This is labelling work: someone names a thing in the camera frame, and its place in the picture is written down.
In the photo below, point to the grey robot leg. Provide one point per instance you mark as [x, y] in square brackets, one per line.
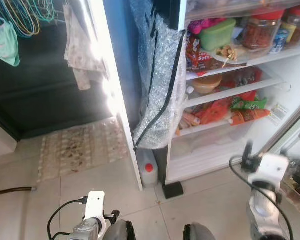
[199, 232]
[119, 231]

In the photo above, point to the red flat package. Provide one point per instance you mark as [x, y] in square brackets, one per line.
[242, 77]

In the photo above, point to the black wedge block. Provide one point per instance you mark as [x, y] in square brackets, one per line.
[173, 190]

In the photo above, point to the red-lid jar with yellow label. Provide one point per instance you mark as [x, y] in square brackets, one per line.
[297, 25]

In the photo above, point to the grey left robot leg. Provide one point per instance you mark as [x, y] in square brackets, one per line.
[119, 231]

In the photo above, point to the white low cabinet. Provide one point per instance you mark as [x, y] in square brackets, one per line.
[1, 140]

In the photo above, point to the red brown snack pack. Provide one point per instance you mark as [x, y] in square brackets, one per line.
[196, 55]

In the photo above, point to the small striped snack packs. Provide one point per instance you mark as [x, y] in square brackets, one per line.
[189, 122]

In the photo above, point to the orange bowl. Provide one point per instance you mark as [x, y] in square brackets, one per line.
[206, 84]

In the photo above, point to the clear freezer tray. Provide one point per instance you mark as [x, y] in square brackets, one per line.
[240, 7]

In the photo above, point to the white fridge shelf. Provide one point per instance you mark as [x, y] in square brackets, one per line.
[270, 57]
[215, 127]
[240, 91]

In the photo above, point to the white plate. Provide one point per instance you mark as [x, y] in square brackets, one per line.
[232, 59]

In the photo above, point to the clear plastic bracket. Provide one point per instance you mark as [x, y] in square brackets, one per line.
[279, 114]

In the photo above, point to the white jug with red cap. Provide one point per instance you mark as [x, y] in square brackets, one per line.
[148, 170]

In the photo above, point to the red-lid jar of red snacks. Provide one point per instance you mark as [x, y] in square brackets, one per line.
[260, 32]

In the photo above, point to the patterned beige floor rug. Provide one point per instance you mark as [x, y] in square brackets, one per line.
[82, 150]

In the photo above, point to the pink bag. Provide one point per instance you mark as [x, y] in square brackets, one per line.
[202, 25]

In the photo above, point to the wrapped food roll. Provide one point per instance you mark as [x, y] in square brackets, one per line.
[225, 51]

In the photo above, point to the clear door shelf bin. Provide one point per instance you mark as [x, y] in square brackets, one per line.
[295, 197]

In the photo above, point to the blue can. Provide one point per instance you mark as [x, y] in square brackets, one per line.
[279, 41]

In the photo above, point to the orange snack packet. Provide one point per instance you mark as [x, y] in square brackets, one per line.
[250, 116]

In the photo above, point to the green snack pack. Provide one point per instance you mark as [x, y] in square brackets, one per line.
[250, 103]

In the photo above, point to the mint green hanging cloth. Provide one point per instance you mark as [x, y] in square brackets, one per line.
[4, 42]

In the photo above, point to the red orange plastic bag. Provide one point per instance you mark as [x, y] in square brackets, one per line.
[215, 111]

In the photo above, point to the silver bubble wrap cover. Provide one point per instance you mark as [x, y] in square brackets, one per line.
[157, 90]

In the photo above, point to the grey right robot leg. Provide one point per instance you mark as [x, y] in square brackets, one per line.
[199, 232]

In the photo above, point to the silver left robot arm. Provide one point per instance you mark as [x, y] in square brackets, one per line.
[85, 231]

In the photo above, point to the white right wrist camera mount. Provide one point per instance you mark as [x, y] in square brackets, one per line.
[272, 167]

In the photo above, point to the clear crisper drawer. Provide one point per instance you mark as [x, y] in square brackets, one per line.
[210, 145]

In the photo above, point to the green plastic container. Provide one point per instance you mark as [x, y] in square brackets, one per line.
[217, 35]

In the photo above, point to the floral beige hanging cloth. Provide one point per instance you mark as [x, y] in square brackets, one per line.
[82, 45]

